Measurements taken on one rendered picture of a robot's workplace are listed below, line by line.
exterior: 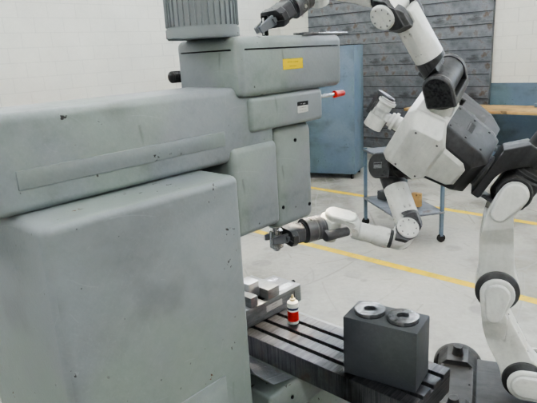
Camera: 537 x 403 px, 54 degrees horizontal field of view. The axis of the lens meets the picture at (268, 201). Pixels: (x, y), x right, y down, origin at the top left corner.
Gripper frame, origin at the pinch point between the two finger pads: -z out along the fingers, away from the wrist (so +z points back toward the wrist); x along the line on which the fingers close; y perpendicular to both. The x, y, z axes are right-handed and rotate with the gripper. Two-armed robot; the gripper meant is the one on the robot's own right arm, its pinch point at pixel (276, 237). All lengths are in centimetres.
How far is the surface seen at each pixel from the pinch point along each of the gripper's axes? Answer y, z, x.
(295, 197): -16.0, 2.4, 9.8
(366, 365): 29, 5, 41
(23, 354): 1, -82, 29
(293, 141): -33.6, 2.9, 9.7
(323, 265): 125, 164, -216
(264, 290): 23.2, -1.0, -10.0
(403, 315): 14.6, 15.5, 44.9
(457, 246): 126, 291, -179
